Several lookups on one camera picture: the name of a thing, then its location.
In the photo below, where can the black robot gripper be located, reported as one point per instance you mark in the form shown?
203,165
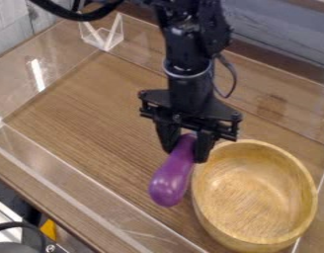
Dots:
187,105

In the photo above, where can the clear acrylic corner bracket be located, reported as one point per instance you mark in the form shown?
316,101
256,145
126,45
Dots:
102,38

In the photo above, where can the clear acrylic tray enclosure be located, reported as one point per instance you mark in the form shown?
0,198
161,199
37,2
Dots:
84,138

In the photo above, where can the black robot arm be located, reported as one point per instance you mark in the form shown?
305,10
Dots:
196,34

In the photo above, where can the brown wooden bowl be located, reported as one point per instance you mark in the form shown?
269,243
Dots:
253,196

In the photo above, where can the purple toy eggplant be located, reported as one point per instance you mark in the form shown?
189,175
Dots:
169,181

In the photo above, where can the black device with yellow part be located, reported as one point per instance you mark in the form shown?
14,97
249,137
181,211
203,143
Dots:
25,228

